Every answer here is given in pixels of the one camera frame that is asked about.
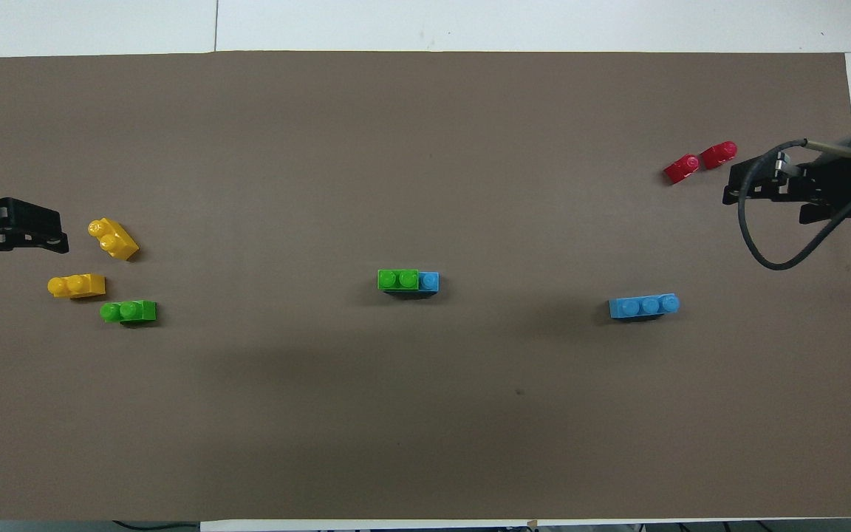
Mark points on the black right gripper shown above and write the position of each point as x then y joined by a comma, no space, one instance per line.
835,181

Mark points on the blue three-stud toy brick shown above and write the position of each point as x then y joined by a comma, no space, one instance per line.
643,307
429,284

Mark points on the green two-stud toy brick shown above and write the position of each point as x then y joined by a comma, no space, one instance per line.
130,312
397,280

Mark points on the red small toy brick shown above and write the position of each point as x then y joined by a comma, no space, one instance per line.
680,169
719,155

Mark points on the yellow two-stud toy brick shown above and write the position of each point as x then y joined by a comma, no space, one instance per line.
115,240
77,286

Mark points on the brown table mat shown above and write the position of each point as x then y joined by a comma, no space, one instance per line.
425,406

